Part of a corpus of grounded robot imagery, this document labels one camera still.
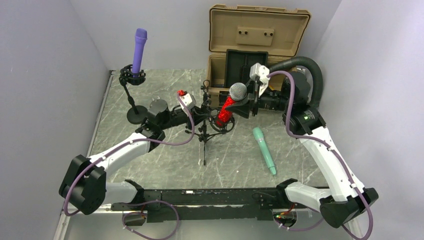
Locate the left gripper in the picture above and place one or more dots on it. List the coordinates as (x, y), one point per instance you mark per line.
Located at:
(199, 115)

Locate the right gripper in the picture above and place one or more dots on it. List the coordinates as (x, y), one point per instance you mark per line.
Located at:
(254, 101)

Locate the red glitter microphone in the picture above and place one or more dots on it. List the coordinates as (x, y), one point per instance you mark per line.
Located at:
(237, 92)

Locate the black shock mount tripod stand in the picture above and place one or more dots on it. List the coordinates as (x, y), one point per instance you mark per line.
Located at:
(208, 130)

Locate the teal microphone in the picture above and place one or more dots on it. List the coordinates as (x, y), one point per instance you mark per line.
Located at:
(259, 137)

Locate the small black tripod stand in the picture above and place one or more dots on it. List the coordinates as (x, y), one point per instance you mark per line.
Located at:
(206, 97)

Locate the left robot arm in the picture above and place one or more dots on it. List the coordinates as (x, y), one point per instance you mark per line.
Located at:
(84, 186)

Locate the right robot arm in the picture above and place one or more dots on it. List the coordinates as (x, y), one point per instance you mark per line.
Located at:
(346, 196)

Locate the purple microphone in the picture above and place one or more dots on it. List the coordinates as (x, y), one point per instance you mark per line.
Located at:
(141, 37)

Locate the silver wrench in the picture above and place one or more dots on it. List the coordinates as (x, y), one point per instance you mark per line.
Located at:
(156, 98)

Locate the black tray insert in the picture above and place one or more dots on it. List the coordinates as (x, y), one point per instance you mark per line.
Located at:
(238, 64)

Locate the tan plastic case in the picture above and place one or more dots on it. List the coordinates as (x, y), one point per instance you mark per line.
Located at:
(275, 30)

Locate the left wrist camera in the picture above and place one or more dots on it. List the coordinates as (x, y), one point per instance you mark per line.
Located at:
(186, 100)

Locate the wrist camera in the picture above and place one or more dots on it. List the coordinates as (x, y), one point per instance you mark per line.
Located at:
(260, 73)
(186, 100)

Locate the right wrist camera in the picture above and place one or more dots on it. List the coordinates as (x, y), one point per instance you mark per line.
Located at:
(260, 73)

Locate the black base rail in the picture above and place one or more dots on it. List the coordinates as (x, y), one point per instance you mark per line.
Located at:
(207, 204)

